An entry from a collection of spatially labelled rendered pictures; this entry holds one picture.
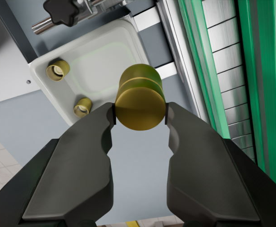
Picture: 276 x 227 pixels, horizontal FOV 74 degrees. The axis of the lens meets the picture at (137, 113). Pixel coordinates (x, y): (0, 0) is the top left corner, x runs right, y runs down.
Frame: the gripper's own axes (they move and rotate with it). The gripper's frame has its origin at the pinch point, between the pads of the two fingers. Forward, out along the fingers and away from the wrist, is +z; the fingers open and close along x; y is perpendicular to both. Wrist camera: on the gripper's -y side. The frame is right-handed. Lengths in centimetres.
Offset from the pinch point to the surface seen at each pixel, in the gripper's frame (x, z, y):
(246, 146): 22.4, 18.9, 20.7
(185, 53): 7.1, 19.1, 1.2
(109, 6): -4.4, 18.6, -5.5
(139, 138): -0.6, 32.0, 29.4
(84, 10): -5.6, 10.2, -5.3
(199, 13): 6.0, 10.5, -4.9
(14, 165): -120, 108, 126
